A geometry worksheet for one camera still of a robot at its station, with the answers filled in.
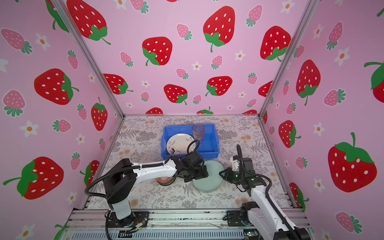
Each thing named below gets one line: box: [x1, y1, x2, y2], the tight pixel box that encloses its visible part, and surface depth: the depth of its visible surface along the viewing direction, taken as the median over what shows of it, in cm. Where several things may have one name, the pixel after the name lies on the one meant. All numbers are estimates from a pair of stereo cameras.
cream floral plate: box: [166, 133, 196, 155], surface depth 105 cm
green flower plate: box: [192, 160, 225, 193], surface depth 80 cm
